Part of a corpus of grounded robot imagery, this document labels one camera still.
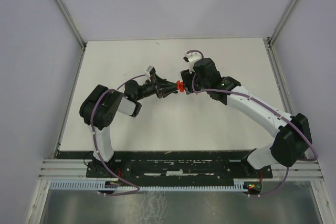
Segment left aluminium frame post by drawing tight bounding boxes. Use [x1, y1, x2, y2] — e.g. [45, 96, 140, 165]
[54, 0, 87, 48]

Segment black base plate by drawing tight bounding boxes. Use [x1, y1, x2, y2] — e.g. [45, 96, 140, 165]
[86, 151, 274, 186]

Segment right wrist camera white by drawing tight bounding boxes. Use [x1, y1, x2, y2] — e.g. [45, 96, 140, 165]
[183, 49, 204, 73]

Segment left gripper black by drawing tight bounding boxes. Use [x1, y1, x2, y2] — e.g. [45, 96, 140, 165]
[136, 73, 179, 101]

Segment aluminium frame post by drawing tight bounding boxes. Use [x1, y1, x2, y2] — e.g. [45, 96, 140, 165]
[54, 0, 87, 48]
[267, 0, 300, 48]

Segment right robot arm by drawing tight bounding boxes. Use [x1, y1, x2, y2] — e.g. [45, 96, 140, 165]
[181, 52, 313, 177]

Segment right aluminium frame post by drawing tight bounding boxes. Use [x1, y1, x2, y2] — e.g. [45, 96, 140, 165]
[267, 0, 300, 48]

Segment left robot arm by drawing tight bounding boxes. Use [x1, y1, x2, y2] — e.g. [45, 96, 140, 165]
[79, 74, 184, 177]

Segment orange charging case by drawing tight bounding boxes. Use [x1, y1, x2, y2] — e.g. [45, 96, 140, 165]
[176, 80, 185, 93]

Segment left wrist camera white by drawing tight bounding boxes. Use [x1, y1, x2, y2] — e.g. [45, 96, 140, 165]
[144, 66, 156, 79]

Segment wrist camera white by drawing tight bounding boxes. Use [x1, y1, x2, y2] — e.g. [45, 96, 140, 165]
[183, 49, 204, 73]
[144, 66, 156, 79]

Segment aluminium front rail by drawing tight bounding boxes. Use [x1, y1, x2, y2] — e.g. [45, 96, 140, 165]
[39, 159, 324, 182]

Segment white slotted cable duct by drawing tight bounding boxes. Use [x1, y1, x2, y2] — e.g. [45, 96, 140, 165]
[49, 179, 250, 191]

